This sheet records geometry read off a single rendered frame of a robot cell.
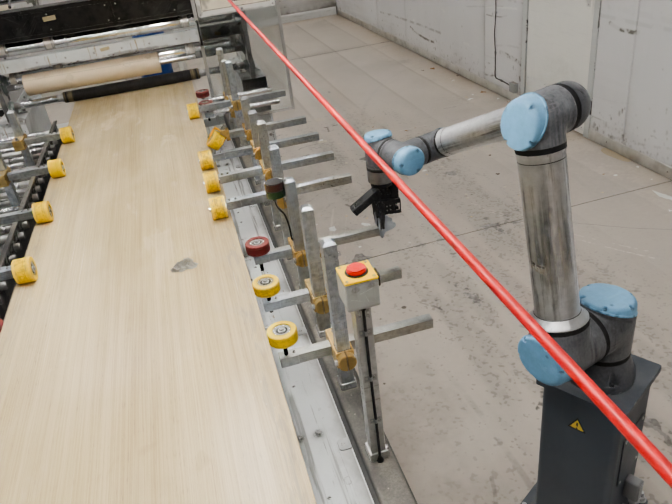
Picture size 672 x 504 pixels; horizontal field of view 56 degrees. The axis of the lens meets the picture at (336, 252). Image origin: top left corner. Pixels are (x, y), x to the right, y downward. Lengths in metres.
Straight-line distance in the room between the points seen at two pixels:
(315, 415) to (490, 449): 0.92
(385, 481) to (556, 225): 0.71
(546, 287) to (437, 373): 1.30
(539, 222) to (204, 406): 0.88
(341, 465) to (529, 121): 0.95
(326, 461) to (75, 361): 0.70
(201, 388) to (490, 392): 1.50
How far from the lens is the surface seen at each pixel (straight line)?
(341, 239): 2.14
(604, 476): 2.08
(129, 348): 1.77
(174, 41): 4.16
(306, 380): 1.94
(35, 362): 1.86
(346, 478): 1.67
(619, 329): 1.81
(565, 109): 1.52
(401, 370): 2.87
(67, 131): 3.49
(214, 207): 2.26
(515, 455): 2.55
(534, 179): 1.52
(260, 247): 2.06
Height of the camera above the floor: 1.90
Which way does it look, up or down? 30 degrees down
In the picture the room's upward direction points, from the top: 8 degrees counter-clockwise
